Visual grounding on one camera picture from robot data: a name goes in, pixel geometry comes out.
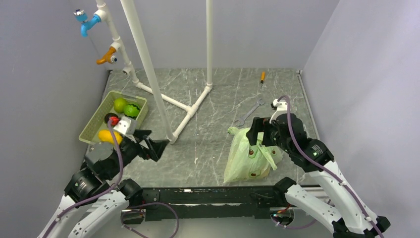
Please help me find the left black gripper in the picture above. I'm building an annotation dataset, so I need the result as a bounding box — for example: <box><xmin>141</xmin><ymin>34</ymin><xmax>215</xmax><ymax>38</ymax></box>
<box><xmin>106</xmin><ymin>128</ymin><xmax>170</xmax><ymax>178</ymax></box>

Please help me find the light green plastic bag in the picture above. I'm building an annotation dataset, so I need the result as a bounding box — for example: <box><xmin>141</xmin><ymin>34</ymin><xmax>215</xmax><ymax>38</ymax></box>
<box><xmin>223</xmin><ymin>126</ymin><xmax>283</xmax><ymax>183</ymax></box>

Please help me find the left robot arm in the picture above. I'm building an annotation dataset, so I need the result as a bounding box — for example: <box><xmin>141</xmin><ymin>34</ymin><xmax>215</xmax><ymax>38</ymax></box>
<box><xmin>39</xmin><ymin>129</ymin><xmax>169</xmax><ymax>238</ymax></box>

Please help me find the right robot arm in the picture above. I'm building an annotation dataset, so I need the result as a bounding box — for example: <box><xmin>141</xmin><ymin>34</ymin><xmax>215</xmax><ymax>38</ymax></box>
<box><xmin>246</xmin><ymin>114</ymin><xmax>390</xmax><ymax>238</ymax></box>

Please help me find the green fake watermelon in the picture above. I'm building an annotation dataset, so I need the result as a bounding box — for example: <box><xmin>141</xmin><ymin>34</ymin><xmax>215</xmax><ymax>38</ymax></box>
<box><xmin>123</xmin><ymin>104</ymin><xmax>141</xmax><ymax>119</ymax></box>

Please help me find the yellow fake mango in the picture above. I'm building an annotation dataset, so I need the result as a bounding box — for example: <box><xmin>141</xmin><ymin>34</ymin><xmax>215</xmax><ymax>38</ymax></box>
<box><xmin>97</xmin><ymin>129</ymin><xmax>123</xmax><ymax>145</ymax></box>

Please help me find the yellow-green fake lime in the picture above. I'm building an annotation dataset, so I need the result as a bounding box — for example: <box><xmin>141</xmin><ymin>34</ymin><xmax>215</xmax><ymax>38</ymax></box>
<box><xmin>113</xmin><ymin>98</ymin><xmax>128</xmax><ymax>114</ymax></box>

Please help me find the silver wrench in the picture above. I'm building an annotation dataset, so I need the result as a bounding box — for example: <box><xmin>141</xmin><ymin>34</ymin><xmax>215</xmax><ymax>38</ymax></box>
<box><xmin>235</xmin><ymin>98</ymin><xmax>265</xmax><ymax>126</ymax></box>

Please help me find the green plastic basket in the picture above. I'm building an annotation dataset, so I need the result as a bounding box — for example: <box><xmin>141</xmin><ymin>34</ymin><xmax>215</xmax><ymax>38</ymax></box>
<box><xmin>78</xmin><ymin>90</ymin><xmax>149</xmax><ymax>145</ymax></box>

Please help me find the orange faucet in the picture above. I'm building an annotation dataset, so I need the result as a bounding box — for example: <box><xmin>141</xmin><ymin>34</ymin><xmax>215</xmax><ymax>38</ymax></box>
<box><xmin>96</xmin><ymin>46</ymin><xmax>117</xmax><ymax>65</ymax></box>

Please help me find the blue faucet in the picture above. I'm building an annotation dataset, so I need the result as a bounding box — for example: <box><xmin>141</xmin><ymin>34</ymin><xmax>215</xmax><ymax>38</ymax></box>
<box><xmin>73</xmin><ymin>9</ymin><xmax>102</xmax><ymax>37</ymax></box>

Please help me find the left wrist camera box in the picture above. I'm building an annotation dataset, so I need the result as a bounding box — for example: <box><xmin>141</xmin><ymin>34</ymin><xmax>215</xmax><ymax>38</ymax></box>
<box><xmin>113</xmin><ymin>116</ymin><xmax>137</xmax><ymax>135</ymax></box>

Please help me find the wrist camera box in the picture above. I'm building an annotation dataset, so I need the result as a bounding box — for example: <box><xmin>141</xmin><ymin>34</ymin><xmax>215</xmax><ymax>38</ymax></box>
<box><xmin>113</xmin><ymin>116</ymin><xmax>137</xmax><ymax>135</ymax></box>
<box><xmin>269</xmin><ymin>99</ymin><xmax>288</xmax><ymax>124</ymax></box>

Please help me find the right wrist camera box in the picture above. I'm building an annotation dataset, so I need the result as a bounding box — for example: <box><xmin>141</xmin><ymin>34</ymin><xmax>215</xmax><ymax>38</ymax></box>
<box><xmin>269</xmin><ymin>99</ymin><xmax>288</xmax><ymax>124</ymax></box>

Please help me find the white PVC pipe frame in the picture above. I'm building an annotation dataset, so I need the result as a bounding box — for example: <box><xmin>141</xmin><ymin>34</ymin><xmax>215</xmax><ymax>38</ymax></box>
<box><xmin>95</xmin><ymin>0</ymin><xmax>213</xmax><ymax>144</ymax></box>

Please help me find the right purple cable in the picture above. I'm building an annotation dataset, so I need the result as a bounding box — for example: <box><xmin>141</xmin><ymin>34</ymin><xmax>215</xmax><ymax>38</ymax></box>
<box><xmin>270</xmin><ymin>95</ymin><xmax>385</xmax><ymax>238</ymax></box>

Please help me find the purple cable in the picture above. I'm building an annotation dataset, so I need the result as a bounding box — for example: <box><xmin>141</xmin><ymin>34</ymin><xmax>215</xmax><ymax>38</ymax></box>
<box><xmin>41</xmin><ymin>119</ymin><xmax>179</xmax><ymax>238</ymax></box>
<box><xmin>270</xmin><ymin>95</ymin><xmax>385</xmax><ymax>238</ymax></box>

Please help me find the orange handle screwdriver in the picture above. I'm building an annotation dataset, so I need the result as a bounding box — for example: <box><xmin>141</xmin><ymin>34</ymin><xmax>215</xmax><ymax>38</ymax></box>
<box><xmin>260</xmin><ymin>72</ymin><xmax>265</xmax><ymax>84</ymax></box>

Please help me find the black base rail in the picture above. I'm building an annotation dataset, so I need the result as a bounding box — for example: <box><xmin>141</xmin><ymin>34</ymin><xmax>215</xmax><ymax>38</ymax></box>
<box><xmin>109</xmin><ymin>185</ymin><xmax>306</xmax><ymax>225</ymax></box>

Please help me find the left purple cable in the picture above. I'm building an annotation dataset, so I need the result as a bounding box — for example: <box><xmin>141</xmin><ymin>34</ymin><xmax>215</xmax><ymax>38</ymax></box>
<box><xmin>41</xmin><ymin>119</ymin><xmax>179</xmax><ymax>238</ymax></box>

